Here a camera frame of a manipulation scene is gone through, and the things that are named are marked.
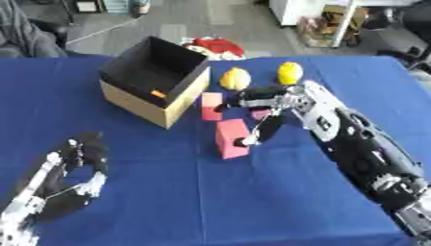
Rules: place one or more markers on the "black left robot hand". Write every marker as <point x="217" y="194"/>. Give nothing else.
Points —
<point x="61" y="201"/>

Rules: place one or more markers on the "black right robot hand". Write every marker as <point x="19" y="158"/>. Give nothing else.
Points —
<point x="263" y="94"/>

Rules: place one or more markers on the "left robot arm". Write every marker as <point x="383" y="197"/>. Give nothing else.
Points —
<point x="14" y="224"/>

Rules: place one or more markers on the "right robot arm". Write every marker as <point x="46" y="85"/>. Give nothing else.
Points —
<point x="365" y="150"/>

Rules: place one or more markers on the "tan cardboard box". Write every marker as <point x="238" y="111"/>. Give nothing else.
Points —
<point x="331" y="27"/>

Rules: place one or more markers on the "cardboard box with black inside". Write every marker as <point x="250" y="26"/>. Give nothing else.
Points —
<point x="147" y="107"/>

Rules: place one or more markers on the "small pink block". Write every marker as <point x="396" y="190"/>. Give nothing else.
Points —
<point x="260" y="113"/>

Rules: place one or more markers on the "yellow toy fruit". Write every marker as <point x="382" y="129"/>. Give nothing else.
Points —
<point x="236" y="79"/>
<point x="290" y="73"/>

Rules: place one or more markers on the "flat pink block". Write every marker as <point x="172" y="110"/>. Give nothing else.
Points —
<point x="211" y="105"/>

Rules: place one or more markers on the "large pink block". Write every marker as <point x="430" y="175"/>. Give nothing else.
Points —
<point x="230" y="141"/>

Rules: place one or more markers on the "red and white soft toy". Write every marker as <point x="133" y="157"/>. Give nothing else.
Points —
<point x="216" y="47"/>

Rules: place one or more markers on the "small orange block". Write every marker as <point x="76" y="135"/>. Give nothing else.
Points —
<point x="158" y="93"/>

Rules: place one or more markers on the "black office chair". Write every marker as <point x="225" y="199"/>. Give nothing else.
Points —
<point x="407" y="32"/>

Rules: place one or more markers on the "grey cloth heap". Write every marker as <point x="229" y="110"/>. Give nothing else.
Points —
<point x="25" y="32"/>

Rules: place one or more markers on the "white table frame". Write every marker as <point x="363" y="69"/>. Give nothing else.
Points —
<point x="314" y="12"/>

